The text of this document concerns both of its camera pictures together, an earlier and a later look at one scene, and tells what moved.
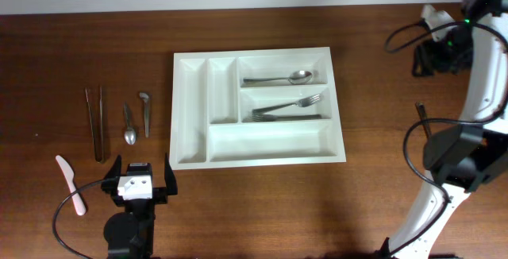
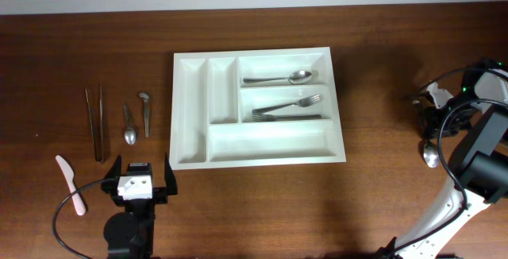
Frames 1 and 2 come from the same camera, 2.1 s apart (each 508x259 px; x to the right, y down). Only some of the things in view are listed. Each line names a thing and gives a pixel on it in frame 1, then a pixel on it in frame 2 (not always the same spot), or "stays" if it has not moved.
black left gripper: x=161 y=194 stays
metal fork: x=267 y=117 stays
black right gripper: x=425 y=54 → x=432 y=121
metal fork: x=302 y=102 stays
